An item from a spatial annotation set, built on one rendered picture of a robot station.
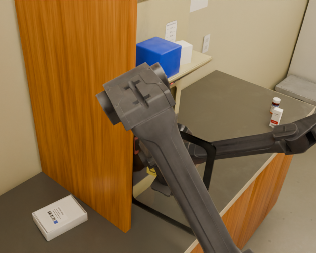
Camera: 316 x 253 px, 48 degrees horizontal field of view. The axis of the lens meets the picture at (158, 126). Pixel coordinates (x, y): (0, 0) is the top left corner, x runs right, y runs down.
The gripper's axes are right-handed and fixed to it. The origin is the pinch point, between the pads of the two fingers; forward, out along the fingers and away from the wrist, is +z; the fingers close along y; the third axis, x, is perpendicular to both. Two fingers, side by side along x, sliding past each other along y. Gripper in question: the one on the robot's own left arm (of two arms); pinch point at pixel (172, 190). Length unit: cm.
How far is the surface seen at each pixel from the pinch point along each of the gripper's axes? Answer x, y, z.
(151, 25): -21, -32, -33
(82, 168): -35.8, 6.1, 5.6
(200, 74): -54, -105, 75
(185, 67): -10.7, -31.9, -19.7
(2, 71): -66, -3, -24
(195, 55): -12.4, -41.1, -15.5
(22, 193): -59, 23, 17
